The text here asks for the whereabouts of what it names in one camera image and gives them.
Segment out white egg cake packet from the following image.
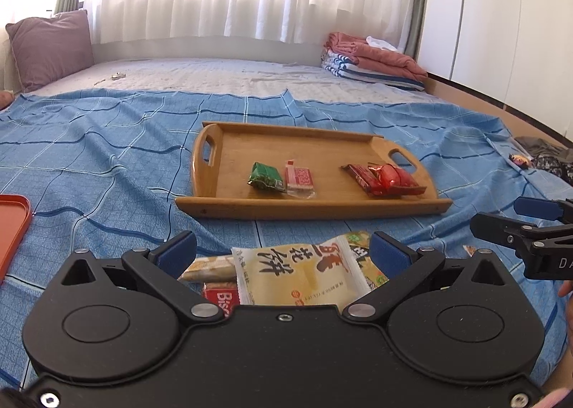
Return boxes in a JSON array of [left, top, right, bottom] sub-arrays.
[[232, 231, 389, 310]]

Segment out red Biscoff biscuit packet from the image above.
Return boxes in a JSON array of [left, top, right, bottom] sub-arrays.
[[202, 282, 240, 316]]

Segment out person's right hand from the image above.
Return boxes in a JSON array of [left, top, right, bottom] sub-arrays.
[[558, 280, 573, 349]]

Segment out dark patterned clothing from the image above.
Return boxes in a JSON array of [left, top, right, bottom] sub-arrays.
[[516, 136, 573, 185]]

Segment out beige snack bar packet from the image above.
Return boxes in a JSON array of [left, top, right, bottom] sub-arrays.
[[179, 255, 236, 283]]

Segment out small colourful toy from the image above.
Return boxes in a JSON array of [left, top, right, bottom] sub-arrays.
[[509, 154, 531, 169]]

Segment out red nut snack bag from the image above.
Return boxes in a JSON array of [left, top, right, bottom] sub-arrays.
[[367, 163, 427, 196]]

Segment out dark red snack packet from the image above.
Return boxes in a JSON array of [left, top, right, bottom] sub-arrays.
[[342, 164, 384, 197]]

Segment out wooden serving tray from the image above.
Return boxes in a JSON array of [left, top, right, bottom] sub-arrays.
[[176, 122, 452, 220]]

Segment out pink wafer snack packet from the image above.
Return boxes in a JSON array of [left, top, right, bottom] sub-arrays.
[[285, 160, 316, 200]]

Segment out green snack packet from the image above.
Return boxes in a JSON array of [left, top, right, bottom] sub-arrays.
[[248, 162, 285, 193]]

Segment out orange plastic lid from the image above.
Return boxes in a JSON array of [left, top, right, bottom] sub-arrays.
[[0, 195, 32, 282]]

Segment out folded salmon blanket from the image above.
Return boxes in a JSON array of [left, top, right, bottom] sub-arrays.
[[324, 32, 427, 81]]

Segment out white quilted mattress pad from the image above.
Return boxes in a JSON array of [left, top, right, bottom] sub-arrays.
[[35, 59, 439, 104]]

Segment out folded blue striped blanket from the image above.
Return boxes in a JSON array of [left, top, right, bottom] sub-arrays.
[[322, 49, 425, 92]]

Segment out white folded cloth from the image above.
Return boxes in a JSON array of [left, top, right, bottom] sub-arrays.
[[365, 35, 398, 52]]

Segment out purple pillow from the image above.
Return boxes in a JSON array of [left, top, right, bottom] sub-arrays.
[[6, 9, 94, 93]]

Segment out wooden bed frame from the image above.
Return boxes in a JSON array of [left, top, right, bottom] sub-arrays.
[[425, 73, 572, 148]]

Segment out small charger with cable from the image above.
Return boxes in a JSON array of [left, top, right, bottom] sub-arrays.
[[93, 72, 126, 86]]

